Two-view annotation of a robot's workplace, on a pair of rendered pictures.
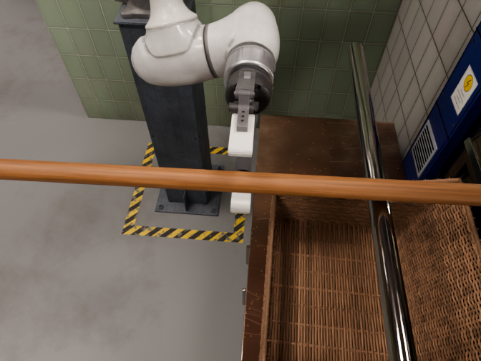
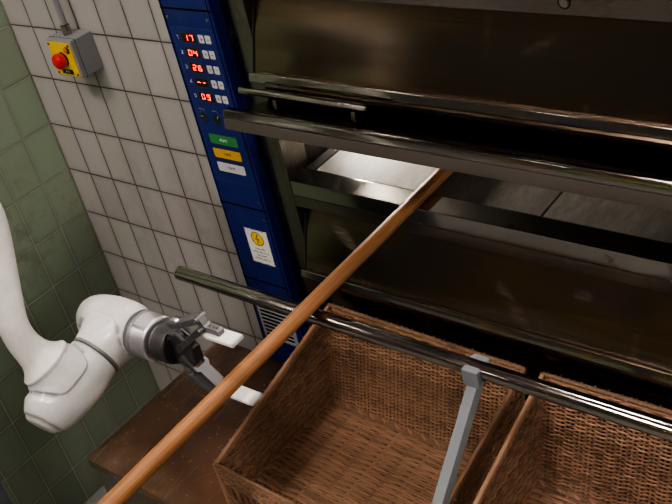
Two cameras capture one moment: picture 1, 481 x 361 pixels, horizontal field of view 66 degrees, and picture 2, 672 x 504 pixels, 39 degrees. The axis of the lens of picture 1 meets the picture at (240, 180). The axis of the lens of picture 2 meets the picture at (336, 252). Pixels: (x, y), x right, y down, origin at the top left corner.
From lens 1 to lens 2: 1.23 m
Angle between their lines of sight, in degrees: 41
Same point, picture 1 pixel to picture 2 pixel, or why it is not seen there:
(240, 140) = (228, 336)
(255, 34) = (129, 309)
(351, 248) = (324, 448)
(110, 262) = not seen: outside the picture
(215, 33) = (95, 335)
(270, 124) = (112, 453)
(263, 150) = not seen: hidden behind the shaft
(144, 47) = (47, 396)
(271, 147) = not seen: hidden behind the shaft
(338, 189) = (294, 321)
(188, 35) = (78, 353)
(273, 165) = (169, 476)
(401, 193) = (321, 295)
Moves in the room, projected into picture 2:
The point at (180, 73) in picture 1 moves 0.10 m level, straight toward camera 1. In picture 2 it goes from (94, 388) to (139, 394)
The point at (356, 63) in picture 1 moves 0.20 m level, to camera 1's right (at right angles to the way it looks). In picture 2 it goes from (198, 276) to (254, 223)
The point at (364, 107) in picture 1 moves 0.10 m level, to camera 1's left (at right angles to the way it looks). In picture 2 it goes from (241, 289) to (211, 320)
